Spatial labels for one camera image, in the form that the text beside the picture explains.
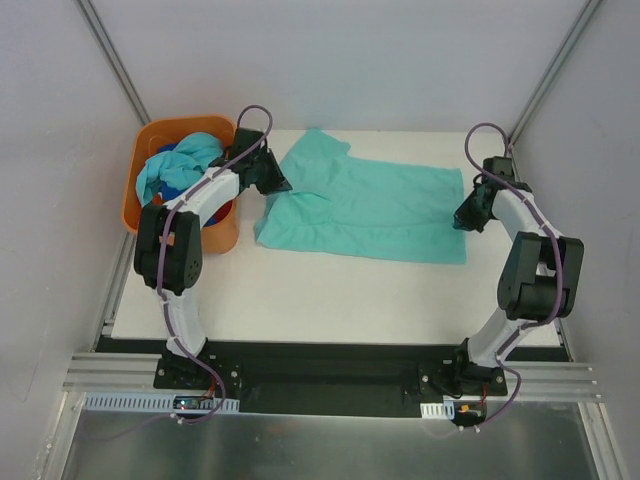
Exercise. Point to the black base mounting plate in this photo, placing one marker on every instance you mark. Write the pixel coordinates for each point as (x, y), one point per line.
(361, 380)

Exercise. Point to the orange plastic bin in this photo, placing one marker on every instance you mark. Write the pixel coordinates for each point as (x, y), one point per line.
(217, 239)

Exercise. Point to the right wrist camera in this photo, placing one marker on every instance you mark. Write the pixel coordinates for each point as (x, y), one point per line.
(501, 167)

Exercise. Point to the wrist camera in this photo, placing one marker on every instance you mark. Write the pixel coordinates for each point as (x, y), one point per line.
(244, 140)
(501, 167)

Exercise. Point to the white cable duct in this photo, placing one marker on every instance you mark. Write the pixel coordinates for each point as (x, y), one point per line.
(438, 411)
(158, 403)

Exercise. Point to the right aluminium corner post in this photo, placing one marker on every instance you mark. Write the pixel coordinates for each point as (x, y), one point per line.
(558, 62)

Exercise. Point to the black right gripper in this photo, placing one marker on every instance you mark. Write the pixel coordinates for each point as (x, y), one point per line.
(473, 209)

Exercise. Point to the dark blue t shirt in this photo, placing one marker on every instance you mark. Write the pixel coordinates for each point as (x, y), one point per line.
(170, 192)

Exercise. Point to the aluminium corner post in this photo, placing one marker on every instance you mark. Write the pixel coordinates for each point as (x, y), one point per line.
(558, 62)
(108, 49)

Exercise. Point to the right white cable duct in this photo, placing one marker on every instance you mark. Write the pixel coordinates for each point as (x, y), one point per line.
(438, 411)

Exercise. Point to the teal green t shirt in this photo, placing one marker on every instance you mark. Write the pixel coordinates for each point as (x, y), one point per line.
(344, 205)

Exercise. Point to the left white cable duct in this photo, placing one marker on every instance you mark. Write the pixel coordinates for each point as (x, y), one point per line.
(158, 403)

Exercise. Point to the left aluminium corner post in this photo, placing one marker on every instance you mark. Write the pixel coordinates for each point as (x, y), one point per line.
(108, 49)

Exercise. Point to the light blue t shirt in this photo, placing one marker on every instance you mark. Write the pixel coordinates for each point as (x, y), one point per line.
(194, 153)

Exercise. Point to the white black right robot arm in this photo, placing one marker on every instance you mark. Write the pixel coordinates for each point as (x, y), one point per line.
(539, 280)

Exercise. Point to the red t shirt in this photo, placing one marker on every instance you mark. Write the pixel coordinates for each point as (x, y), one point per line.
(221, 214)

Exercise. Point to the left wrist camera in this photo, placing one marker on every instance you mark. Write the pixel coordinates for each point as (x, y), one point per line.
(244, 140)

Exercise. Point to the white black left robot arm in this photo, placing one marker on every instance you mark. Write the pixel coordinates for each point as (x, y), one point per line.
(169, 252)

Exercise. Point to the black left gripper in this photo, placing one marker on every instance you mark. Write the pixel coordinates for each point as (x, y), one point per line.
(270, 171)

